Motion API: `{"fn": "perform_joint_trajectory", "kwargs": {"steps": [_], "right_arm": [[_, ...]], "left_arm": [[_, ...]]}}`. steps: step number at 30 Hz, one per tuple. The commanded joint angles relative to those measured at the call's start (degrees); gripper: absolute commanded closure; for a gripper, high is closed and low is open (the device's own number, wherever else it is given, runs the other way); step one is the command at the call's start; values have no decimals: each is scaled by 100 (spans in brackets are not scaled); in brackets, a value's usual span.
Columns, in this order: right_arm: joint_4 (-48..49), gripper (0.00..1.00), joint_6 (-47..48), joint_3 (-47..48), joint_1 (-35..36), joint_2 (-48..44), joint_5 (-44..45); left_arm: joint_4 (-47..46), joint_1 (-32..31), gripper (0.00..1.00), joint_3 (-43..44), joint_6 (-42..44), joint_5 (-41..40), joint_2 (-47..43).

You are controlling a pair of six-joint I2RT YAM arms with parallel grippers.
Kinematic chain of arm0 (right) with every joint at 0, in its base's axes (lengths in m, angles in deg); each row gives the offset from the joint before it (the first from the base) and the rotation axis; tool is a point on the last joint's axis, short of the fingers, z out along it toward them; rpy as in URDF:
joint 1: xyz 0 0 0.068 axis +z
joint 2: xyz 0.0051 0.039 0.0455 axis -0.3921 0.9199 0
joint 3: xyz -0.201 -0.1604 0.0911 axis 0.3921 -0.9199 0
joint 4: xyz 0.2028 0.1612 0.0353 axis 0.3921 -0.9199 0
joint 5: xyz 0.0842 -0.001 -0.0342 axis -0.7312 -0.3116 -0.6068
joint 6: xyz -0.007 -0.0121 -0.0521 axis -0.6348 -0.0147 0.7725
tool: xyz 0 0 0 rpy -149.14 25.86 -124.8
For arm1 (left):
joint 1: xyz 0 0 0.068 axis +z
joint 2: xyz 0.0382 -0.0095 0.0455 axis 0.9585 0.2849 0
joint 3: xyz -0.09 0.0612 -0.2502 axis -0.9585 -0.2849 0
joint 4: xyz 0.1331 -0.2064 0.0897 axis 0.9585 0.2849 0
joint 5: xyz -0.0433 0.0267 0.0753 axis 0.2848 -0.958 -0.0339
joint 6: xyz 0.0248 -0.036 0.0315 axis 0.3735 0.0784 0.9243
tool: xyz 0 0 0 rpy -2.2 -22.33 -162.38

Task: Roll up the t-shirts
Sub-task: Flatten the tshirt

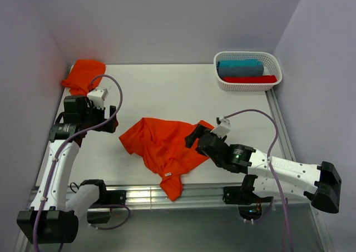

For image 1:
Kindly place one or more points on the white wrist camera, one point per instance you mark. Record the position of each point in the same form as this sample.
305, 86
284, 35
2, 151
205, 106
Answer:
223, 127
98, 96

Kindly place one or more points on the white plastic basket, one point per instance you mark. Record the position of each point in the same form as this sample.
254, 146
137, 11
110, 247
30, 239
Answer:
270, 63

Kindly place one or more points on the aluminium rail frame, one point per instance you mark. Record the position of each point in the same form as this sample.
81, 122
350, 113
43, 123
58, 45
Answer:
169, 149

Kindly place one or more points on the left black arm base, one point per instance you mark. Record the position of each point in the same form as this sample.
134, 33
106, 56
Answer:
93, 200

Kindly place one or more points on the teal rolled t-shirt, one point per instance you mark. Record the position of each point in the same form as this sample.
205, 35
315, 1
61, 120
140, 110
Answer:
239, 63

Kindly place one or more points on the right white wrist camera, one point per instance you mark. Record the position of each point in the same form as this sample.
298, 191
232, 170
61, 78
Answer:
223, 127

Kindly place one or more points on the red rolled t-shirt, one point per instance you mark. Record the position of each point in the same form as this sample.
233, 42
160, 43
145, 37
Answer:
257, 79

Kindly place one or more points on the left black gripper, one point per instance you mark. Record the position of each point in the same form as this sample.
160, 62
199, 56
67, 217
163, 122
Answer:
109, 127

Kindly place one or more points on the grey rolled t-shirt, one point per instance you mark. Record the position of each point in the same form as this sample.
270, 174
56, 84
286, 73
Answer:
240, 72

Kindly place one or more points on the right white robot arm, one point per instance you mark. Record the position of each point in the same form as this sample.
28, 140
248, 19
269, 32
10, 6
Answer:
266, 177

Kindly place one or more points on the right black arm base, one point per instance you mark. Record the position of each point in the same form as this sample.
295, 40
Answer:
250, 206

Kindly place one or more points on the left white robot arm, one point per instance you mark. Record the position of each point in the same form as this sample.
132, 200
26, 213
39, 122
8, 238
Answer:
51, 218

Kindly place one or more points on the crumpled orange t-shirt pile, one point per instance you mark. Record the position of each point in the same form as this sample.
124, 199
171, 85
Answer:
81, 75

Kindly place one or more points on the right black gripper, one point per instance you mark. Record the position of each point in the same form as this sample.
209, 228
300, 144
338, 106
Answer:
190, 138

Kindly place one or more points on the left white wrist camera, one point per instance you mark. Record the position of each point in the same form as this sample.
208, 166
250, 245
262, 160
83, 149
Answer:
98, 96

